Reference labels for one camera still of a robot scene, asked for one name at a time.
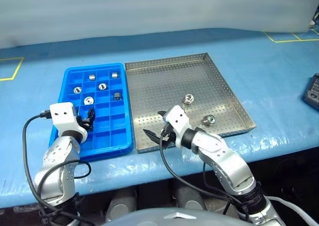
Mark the dark blue handheld device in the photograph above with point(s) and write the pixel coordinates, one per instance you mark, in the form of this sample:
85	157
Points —
312	93

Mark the blue compartment plastic tray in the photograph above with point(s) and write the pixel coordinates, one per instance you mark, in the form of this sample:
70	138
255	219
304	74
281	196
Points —
119	136

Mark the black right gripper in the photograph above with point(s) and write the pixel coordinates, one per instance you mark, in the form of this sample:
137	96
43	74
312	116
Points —
169	136

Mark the dark grey rounded shape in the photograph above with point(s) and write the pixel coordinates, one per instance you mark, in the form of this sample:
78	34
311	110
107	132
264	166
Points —
120	206
189	198

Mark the perforated steel tray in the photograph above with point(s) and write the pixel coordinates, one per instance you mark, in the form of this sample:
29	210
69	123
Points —
169	86

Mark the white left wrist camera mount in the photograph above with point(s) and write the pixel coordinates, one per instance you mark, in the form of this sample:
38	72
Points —
62	116

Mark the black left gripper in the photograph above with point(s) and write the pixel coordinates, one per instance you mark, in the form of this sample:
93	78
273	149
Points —
82	120

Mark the yellow tape outline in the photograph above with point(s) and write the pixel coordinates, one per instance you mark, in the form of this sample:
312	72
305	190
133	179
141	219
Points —
296	36
18	67

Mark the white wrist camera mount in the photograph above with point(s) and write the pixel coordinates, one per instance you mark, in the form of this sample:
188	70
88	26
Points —
62	116
178	118

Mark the grey robot torso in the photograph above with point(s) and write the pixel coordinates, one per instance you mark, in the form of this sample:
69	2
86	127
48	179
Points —
174	219

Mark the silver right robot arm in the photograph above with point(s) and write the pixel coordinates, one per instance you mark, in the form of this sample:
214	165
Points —
224	158

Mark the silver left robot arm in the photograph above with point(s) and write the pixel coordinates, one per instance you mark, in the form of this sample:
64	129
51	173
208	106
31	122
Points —
58	171

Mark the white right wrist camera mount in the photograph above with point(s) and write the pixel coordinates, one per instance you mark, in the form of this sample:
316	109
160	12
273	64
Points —
178	118

